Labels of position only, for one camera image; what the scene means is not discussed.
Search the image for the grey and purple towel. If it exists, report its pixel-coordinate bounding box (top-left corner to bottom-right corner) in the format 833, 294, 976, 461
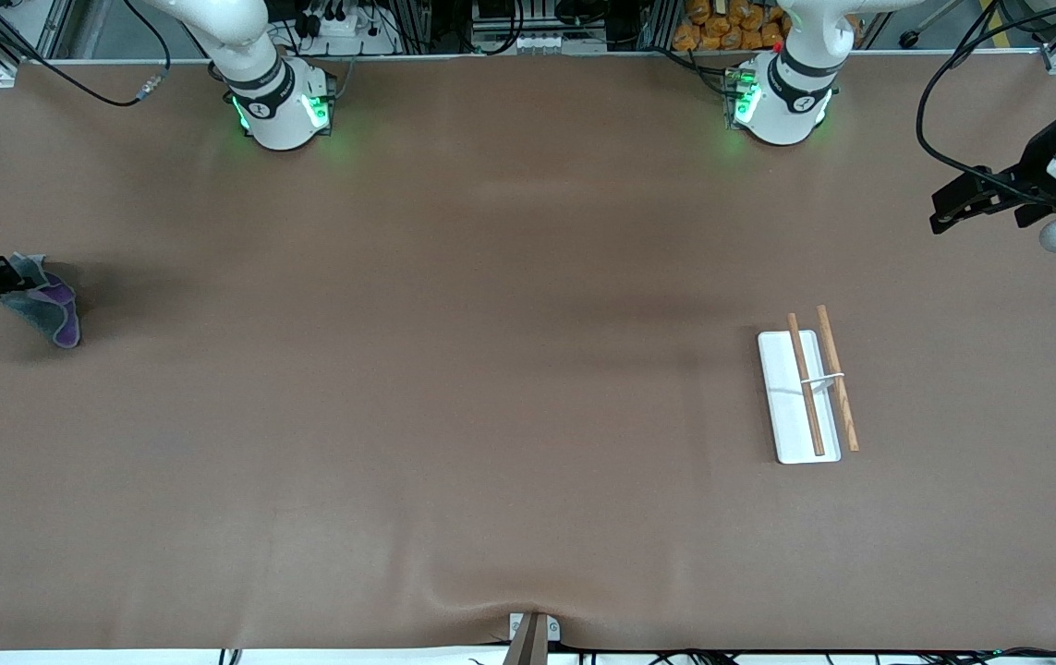
0, 254, 82, 350

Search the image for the white rack with wooden rods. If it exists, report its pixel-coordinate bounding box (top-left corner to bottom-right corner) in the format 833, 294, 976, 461
757, 305, 861, 466

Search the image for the orange bag pile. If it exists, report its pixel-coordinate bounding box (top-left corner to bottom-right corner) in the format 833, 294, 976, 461
673, 0, 789, 53

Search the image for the white power strip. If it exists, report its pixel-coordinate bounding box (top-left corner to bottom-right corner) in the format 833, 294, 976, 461
301, 0, 382, 40

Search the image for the brown table cover mat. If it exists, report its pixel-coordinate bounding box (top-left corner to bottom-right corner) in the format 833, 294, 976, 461
0, 54, 1056, 652

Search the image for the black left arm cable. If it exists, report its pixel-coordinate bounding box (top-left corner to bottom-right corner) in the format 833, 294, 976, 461
916, 0, 1056, 200

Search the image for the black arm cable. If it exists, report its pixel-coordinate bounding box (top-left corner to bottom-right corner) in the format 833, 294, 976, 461
916, 0, 1056, 200
0, 0, 171, 261

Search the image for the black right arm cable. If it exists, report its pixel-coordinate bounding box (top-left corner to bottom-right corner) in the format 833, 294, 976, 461
0, 0, 171, 261

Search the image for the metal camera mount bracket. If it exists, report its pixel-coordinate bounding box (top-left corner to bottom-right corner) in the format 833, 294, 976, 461
502, 611, 562, 665

